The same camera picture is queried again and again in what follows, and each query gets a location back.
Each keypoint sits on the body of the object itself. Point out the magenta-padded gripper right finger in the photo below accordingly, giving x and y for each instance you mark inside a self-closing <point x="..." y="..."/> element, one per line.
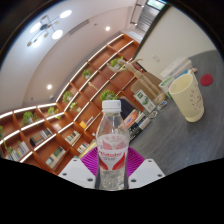
<point x="146" y="173"/>

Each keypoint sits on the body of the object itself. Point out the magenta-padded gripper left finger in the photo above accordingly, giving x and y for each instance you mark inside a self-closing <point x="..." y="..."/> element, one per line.
<point x="78" y="173"/>

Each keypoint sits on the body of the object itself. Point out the clear plastic water bottle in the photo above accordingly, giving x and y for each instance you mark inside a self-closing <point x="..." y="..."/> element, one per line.
<point x="112" y="150"/>

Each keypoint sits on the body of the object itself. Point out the stack of dark books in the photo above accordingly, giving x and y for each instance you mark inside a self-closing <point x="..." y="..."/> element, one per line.
<point x="138" y="123"/>

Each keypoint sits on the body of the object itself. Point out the chair with dark jacket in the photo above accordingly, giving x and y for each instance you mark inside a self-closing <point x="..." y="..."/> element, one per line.
<point x="126" y="110"/>

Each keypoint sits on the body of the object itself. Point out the green and white carton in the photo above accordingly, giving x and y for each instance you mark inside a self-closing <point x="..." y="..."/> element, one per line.
<point x="144" y="100"/>

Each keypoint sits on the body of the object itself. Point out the cream mug with red print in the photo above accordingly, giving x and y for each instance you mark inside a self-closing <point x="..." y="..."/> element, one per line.
<point x="188" y="98"/>

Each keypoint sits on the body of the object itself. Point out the tan chair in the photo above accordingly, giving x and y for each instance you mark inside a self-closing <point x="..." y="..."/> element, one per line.
<point x="138" y="86"/>

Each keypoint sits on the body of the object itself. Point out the recessed ceiling spotlight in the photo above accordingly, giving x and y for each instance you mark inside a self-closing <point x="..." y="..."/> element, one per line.
<point x="49" y="86"/>
<point x="108" y="28"/>

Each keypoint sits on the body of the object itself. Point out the wooden artist mannequin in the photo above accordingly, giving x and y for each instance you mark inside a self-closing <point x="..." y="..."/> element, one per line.
<point x="143" y="78"/>

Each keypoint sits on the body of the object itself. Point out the flat round red coaster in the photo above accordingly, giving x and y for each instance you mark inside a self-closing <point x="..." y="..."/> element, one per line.
<point x="206" y="79"/>

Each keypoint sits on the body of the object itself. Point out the branched ceiling lamp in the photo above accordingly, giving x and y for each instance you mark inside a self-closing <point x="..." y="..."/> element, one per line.
<point x="57" y="34"/>

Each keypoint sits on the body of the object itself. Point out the grey curtain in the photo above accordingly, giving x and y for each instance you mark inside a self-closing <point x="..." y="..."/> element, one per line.
<point x="148" y="18"/>

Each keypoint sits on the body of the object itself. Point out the black ceiling track light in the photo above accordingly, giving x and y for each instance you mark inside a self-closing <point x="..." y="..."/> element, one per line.
<point x="136" y="13"/>

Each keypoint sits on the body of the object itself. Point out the window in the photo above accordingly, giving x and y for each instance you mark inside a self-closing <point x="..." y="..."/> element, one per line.
<point x="156" y="3"/>

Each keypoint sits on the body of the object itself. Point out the wooden wall shelf unit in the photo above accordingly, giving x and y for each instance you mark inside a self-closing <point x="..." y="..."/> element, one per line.
<point x="50" y="133"/>

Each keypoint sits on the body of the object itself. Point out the white wall socket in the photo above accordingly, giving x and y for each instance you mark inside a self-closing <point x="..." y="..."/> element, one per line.
<point x="156" y="58"/>

